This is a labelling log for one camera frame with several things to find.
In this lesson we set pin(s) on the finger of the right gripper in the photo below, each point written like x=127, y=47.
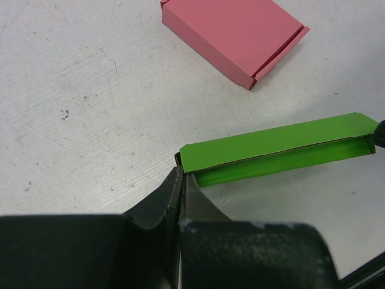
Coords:
x=378, y=136

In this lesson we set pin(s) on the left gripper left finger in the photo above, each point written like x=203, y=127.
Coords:
x=135, y=249

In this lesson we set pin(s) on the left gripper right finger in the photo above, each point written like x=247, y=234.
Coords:
x=217, y=252

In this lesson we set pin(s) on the green paper box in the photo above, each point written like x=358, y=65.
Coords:
x=278, y=149

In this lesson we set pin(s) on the pink paper box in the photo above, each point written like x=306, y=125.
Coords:
x=244, y=39

